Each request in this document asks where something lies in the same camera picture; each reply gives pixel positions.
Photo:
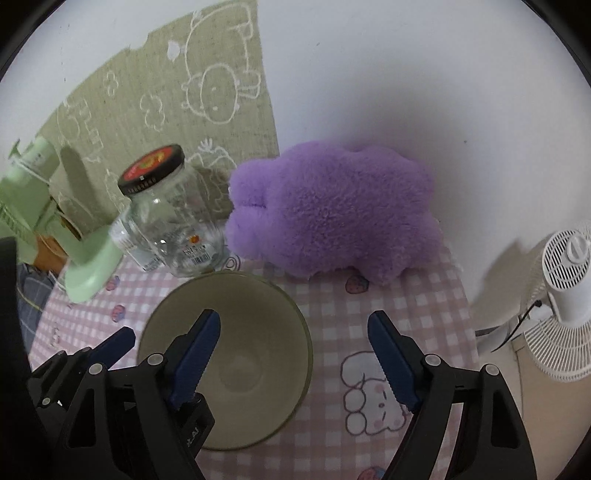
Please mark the green desk fan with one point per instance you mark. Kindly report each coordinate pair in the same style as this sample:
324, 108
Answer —
29, 213

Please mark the purple plush toy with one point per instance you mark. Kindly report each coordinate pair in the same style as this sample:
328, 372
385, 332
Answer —
319, 207

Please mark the white floor fan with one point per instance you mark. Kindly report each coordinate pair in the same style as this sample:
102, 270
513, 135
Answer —
557, 298

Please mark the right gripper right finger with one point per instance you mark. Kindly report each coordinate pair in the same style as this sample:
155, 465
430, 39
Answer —
491, 443

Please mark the glass jar with lid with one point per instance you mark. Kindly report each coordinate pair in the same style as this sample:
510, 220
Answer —
169, 214

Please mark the green patterned wall mat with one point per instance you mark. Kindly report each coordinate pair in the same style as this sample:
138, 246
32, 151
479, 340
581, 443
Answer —
197, 82

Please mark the floral ceramic bowl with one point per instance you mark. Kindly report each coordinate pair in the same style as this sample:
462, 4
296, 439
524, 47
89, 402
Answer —
260, 369

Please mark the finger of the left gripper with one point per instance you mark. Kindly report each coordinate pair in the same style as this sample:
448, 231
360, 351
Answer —
113, 348

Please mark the grey plaid pillow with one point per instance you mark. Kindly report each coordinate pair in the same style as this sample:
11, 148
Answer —
33, 291

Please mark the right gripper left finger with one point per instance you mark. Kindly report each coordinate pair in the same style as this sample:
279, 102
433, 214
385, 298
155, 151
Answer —
150, 422

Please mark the pink checkered tablecloth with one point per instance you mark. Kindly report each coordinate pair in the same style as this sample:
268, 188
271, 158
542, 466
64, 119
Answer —
349, 425

